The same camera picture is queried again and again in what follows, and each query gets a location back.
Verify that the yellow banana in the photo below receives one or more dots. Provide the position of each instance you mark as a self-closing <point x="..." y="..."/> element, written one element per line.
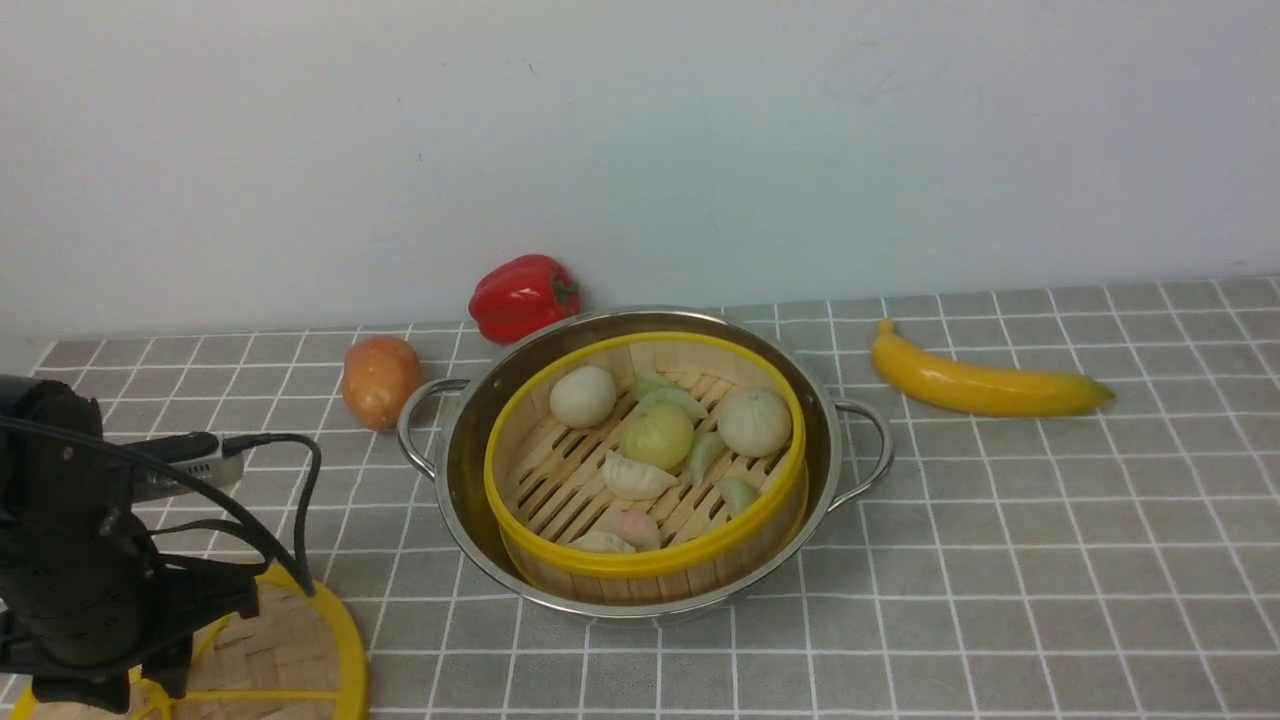
<point x="980" y="389"/>

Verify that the yellow woven bamboo steamer lid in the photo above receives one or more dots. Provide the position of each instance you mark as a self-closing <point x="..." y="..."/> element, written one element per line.
<point x="270" y="652"/>

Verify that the white round bun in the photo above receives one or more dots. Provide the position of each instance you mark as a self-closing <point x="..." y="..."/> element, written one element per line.
<point x="754" y="422"/>
<point x="583" y="398"/>

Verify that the yellow rimmed bamboo steamer basket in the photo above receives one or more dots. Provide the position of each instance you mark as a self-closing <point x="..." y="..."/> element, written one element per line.
<point x="544" y="485"/>

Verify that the stainless steel pot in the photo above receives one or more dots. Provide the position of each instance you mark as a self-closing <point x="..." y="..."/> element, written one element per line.
<point x="445" y="425"/>

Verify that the small green dumpling front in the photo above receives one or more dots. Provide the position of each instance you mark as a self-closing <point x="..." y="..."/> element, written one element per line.
<point x="738" y="495"/>

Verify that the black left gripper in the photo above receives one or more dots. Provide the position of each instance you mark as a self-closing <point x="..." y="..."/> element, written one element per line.
<point x="85" y="597"/>

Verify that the white dumpling at edge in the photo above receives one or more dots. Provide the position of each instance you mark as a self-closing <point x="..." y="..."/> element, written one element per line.
<point x="602" y="541"/>

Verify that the pink dumpling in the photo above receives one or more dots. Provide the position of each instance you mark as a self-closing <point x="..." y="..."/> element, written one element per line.
<point x="636" y="528"/>

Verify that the grey checkered tablecloth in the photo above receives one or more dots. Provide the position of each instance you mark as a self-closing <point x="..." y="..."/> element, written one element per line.
<point x="1120" y="563"/>

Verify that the yellow-green round bun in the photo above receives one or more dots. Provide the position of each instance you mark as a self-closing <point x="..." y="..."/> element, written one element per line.
<point x="659" y="434"/>

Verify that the brown potato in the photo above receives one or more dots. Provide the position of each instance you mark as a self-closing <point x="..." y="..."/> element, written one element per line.
<point x="380" y="373"/>

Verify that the small green dumpling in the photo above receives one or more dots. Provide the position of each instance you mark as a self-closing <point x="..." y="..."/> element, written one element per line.
<point x="645" y="383"/>
<point x="738" y="495"/>

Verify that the pale green dumpling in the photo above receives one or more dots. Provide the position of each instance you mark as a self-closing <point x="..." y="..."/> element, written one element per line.
<point x="676" y="397"/>

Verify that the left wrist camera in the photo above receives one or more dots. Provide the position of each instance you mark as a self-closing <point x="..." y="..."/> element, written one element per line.
<point x="199" y="454"/>

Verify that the red bell pepper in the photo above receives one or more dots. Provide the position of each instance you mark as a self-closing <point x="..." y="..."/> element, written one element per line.
<point x="523" y="296"/>

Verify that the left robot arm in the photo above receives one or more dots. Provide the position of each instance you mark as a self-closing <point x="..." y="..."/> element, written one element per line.
<point x="54" y="455"/>

